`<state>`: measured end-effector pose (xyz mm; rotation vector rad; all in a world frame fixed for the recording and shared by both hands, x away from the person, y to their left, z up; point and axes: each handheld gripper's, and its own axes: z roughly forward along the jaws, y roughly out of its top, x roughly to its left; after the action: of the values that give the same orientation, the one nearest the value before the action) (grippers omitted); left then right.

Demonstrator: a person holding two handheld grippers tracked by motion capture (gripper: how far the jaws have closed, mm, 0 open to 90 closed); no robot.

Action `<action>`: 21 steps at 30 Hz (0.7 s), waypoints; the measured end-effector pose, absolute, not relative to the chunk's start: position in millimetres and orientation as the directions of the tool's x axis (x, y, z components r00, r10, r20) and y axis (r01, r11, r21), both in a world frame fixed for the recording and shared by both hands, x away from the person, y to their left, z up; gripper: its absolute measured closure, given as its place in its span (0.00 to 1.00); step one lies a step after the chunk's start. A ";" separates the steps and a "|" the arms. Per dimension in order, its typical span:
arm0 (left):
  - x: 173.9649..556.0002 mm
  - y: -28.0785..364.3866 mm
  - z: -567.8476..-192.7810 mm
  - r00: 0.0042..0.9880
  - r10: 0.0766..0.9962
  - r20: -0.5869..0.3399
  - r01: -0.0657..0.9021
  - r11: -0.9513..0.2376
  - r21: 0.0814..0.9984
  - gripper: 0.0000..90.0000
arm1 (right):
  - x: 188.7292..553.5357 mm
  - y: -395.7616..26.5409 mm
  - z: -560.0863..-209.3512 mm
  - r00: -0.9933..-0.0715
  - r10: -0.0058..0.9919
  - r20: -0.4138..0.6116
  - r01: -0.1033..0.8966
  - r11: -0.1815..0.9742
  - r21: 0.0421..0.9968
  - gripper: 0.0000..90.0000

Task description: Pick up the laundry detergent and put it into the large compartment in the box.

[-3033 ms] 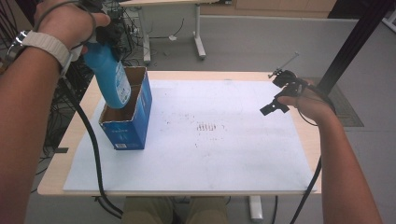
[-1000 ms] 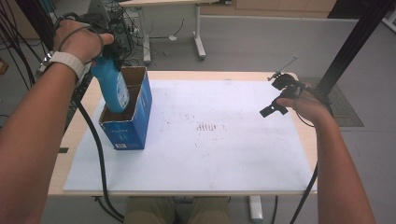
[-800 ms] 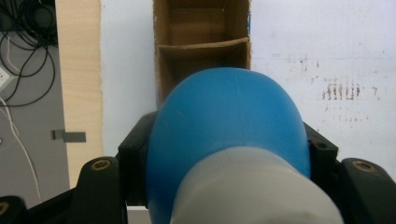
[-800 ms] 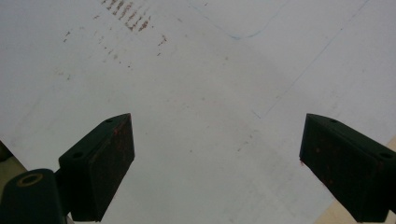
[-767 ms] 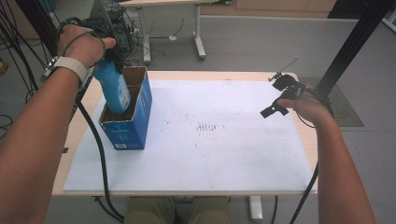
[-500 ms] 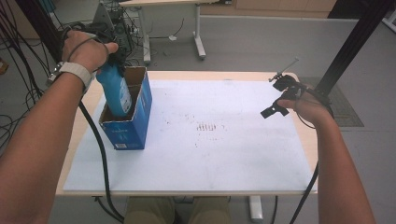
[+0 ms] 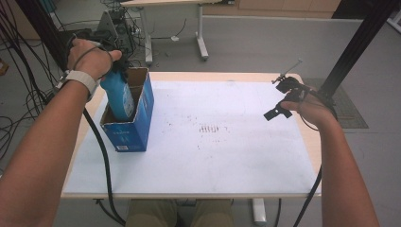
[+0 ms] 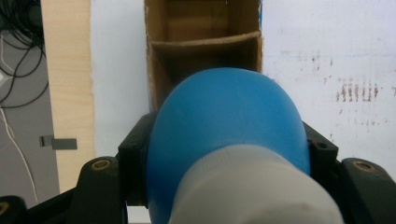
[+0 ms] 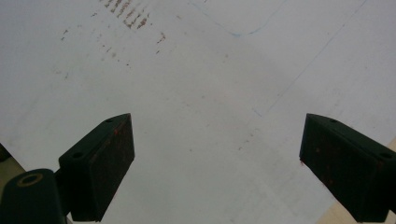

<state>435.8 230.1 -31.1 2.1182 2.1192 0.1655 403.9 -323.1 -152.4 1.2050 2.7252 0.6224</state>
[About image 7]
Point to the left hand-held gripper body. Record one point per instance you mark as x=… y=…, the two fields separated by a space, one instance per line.
x=107 y=28

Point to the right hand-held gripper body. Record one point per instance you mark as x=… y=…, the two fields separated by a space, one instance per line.
x=288 y=84

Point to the blue bottle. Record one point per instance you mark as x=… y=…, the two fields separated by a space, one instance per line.
x=118 y=97

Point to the blue cardboard box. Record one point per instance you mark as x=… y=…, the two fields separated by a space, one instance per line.
x=132 y=135

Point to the person's right hand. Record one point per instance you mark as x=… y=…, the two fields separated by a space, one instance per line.
x=315 y=113

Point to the person's left hand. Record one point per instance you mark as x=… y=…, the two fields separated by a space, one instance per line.
x=91 y=60

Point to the computer tower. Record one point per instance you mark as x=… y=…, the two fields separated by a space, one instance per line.
x=126 y=38

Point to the grey floor mat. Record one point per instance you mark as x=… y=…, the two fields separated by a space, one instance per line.
x=350 y=113

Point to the white table mat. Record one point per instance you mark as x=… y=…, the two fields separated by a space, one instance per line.
x=220 y=164

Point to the white desk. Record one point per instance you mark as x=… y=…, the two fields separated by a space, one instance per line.
x=200 y=25

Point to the white table leg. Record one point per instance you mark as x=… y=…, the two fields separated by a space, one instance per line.
x=259 y=211

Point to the brown box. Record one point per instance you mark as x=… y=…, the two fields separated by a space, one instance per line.
x=3 y=66

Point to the person's right leg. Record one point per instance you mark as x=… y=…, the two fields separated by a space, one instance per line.
x=214 y=214

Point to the person's leg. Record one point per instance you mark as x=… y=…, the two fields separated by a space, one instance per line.
x=151 y=214
x=214 y=214

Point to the white furniture edge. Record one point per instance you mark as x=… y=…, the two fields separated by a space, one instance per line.
x=395 y=23

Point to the person's left leg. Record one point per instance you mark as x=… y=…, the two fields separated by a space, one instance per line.
x=151 y=214

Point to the black stand post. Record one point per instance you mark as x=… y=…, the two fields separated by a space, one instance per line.
x=362 y=34
x=41 y=28

